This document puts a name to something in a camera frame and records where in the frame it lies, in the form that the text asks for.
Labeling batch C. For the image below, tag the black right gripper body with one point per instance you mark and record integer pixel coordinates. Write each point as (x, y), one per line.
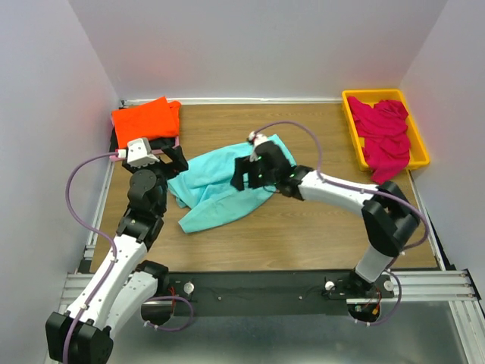
(267, 176)

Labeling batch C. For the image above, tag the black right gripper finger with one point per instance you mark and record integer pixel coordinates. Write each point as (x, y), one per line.
(241, 167)
(253, 180)

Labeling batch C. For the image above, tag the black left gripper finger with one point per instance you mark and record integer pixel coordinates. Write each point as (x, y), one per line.
(178, 174)
(175, 154)

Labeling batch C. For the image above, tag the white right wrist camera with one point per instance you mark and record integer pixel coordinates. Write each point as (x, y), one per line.
(255, 139)

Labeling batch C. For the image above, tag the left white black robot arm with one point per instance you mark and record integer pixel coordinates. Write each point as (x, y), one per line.
(85, 331)

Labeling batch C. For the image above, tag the orange folded t shirt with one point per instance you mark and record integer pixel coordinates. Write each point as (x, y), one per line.
(152, 120)

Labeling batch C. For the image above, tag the aluminium frame rail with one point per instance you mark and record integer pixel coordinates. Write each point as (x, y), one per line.
(417, 286)

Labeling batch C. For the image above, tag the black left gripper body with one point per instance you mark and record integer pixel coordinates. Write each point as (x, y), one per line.
(158, 167)

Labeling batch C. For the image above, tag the teal t shirt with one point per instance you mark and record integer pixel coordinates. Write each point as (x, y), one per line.
(206, 191)

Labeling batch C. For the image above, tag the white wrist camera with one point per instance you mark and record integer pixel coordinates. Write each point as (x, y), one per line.
(255, 139)
(139, 153)

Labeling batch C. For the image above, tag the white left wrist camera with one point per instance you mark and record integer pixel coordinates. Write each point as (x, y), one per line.
(139, 153)

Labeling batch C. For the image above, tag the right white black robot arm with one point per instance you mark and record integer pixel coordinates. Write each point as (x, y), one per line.
(389, 218)

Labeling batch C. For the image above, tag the yellow plastic bin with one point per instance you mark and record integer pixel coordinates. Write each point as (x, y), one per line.
(419, 156)

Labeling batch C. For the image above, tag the black folded t shirt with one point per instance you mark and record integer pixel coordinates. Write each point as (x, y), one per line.
(159, 143)

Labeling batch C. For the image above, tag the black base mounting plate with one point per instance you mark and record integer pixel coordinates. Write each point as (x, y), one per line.
(258, 293)

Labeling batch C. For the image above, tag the magenta crumpled t shirt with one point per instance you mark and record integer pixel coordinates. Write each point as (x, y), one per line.
(386, 145)

